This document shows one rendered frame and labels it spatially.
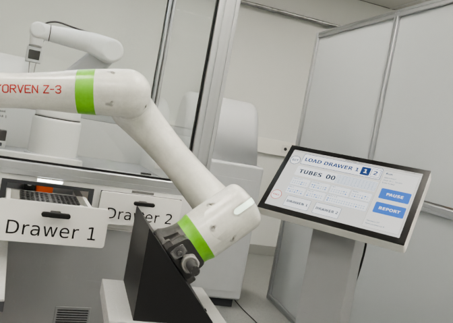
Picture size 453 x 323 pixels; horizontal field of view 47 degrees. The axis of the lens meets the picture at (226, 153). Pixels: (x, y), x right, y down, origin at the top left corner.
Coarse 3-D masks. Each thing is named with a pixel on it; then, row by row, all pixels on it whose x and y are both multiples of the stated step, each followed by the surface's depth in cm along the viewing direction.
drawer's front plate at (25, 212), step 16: (0, 208) 135; (16, 208) 136; (32, 208) 138; (48, 208) 139; (64, 208) 141; (80, 208) 142; (96, 208) 144; (0, 224) 135; (16, 224) 137; (32, 224) 138; (48, 224) 140; (64, 224) 141; (80, 224) 143; (96, 224) 144; (16, 240) 137; (32, 240) 139; (48, 240) 140; (64, 240) 142; (80, 240) 143; (96, 240) 145
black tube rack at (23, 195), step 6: (24, 192) 163; (30, 192) 165; (36, 192) 168; (24, 198) 154; (30, 198) 156; (36, 198) 157; (42, 198) 160; (48, 198) 161; (54, 198) 163; (60, 198) 164; (66, 198) 166; (72, 198) 168; (72, 204) 158; (78, 204) 160
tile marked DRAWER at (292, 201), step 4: (288, 196) 184; (292, 196) 183; (284, 200) 183; (288, 200) 182; (292, 200) 182; (296, 200) 181; (300, 200) 181; (304, 200) 180; (308, 200) 180; (284, 204) 182; (288, 204) 181; (292, 204) 181; (296, 204) 180; (300, 204) 180; (304, 204) 179; (308, 204) 179; (296, 208) 179; (300, 208) 178; (304, 208) 178
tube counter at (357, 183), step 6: (330, 174) 185; (336, 174) 184; (324, 180) 184; (330, 180) 183; (336, 180) 182; (342, 180) 182; (348, 180) 181; (354, 180) 180; (360, 180) 180; (366, 180) 179; (354, 186) 178; (360, 186) 178; (366, 186) 177; (372, 186) 176
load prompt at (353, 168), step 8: (304, 160) 193; (312, 160) 192; (320, 160) 191; (328, 160) 190; (336, 160) 189; (328, 168) 187; (336, 168) 186; (344, 168) 185; (352, 168) 184; (360, 168) 183; (368, 168) 182; (376, 168) 181; (368, 176) 180; (376, 176) 179
